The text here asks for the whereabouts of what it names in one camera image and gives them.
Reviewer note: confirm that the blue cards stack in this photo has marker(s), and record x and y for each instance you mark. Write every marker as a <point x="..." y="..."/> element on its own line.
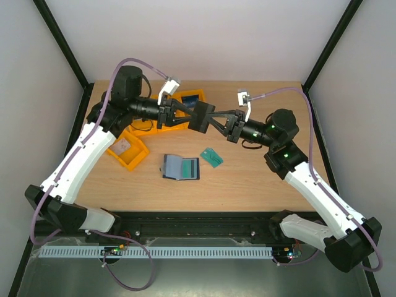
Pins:
<point x="190" y="101"/>

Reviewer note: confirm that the white pink cards stack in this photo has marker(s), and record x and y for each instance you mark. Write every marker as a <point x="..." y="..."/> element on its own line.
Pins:
<point x="120" y="146"/>

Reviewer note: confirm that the left black frame post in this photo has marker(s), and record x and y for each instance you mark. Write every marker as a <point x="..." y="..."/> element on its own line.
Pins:
<point x="55" y="30"/>

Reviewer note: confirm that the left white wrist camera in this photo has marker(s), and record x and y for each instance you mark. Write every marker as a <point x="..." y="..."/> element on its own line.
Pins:
<point x="170" y="85"/>

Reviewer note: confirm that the black frame post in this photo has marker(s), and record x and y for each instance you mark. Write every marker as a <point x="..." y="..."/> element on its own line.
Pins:
<point x="332" y="42"/>
<point x="55" y="30"/>

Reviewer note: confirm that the teal VIP card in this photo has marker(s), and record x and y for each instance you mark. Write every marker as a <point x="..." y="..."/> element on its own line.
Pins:
<point x="212" y="157"/>

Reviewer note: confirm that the separate yellow bin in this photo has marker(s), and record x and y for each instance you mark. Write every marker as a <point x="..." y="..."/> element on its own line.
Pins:
<point x="135" y="155"/>

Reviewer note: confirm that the light blue slotted cable duct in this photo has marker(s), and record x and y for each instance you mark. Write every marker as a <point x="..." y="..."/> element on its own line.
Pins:
<point x="133" y="252"/>

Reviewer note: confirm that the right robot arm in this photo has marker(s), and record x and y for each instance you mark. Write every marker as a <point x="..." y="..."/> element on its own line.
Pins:
<point x="346" y="237"/>

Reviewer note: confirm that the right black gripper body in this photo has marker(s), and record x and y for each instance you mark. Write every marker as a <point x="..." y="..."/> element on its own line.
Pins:
<point x="236" y="125"/>

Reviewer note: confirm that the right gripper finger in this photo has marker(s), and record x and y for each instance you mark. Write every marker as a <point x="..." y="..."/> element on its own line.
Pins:
<point x="228" y="114"/>
<point x="223" y="129"/>

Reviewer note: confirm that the controller board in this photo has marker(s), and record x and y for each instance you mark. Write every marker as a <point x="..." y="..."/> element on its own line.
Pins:
<point x="117" y="251"/>
<point x="286" y="254"/>

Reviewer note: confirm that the teal card in holder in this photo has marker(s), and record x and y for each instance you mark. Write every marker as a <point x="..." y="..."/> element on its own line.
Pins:
<point x="190" y="169"/>

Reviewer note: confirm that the yellow bin leftmost of row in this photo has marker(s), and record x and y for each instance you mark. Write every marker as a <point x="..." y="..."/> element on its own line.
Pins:
<point x="143" y="127"/>

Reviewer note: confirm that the yellow bin middle of row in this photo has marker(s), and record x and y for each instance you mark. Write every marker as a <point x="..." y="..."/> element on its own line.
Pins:
<point x="167" y="114"/>

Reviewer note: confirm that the blue leather card holder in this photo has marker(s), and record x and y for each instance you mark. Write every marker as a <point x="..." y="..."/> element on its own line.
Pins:
<point x="172" y="167"/>

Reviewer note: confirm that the right black frame post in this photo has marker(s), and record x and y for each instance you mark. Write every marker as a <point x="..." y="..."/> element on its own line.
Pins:
<point x="332" y="42"/>

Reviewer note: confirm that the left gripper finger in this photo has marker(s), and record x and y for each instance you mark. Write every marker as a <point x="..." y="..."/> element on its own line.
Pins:
<point x="176" y="106"/>
<point x="175" y="120"/>

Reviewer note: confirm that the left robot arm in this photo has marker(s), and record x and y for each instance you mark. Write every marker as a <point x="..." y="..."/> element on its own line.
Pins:
<point x="54" y="199"/>

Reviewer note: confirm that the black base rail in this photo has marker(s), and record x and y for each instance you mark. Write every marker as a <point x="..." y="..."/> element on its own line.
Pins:
<point x="254" y="227"/>

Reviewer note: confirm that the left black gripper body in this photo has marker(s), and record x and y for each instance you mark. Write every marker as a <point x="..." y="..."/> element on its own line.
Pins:
<point x="164" y="112"/>

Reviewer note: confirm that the right controller board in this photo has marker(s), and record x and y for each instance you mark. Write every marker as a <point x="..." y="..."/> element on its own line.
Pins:
<point x="286" y="254"/>

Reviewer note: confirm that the yellow bin right of row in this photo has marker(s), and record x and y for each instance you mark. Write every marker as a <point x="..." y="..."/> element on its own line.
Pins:
<point x="198" y="92"/>

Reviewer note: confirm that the yellow bin of row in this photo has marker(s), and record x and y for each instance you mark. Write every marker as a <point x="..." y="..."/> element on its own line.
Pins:
<point x="167" y="114"/>
<point x="198" y="92"/>
<point x="143" y="127"/>

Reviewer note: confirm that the left controller board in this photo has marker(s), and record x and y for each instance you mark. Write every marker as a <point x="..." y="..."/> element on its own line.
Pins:
<point x="117" y="251"/>

